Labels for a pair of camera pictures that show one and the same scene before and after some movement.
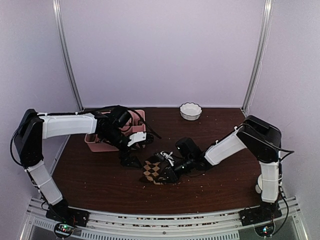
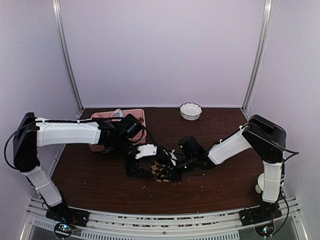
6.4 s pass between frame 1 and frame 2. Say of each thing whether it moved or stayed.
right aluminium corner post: stayed
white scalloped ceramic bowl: stayed
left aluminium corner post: stayed
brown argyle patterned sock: moved
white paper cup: stayed
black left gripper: moved
